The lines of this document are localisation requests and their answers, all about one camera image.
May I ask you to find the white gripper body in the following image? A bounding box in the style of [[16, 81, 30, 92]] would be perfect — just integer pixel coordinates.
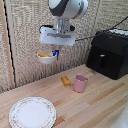
[[39, 25, 77, 47]]

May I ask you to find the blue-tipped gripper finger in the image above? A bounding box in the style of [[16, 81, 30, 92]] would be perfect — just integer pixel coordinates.
[[54, 49, 61, 58]]

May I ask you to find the white bowl with hot dog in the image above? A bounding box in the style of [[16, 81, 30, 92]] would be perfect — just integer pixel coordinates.
[[36, 51, 58, 65]]

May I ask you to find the white floral-rimmed plate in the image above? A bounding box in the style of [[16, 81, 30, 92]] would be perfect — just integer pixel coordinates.
[[8, 96, 57, 128]]

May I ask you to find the yellow sponge block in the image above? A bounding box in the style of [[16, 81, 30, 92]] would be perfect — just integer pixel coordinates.
[[60, 75, 73, 87]]

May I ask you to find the pink cup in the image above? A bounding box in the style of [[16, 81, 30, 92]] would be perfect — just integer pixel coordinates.
[[73, 74, 89, 94]]

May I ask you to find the black toaster oven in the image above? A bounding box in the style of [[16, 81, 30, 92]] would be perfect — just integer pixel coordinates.
[[85, 28, 128, 81]]

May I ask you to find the black cable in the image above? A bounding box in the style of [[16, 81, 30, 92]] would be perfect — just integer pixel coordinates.
[[75, 14, 128, 42]]

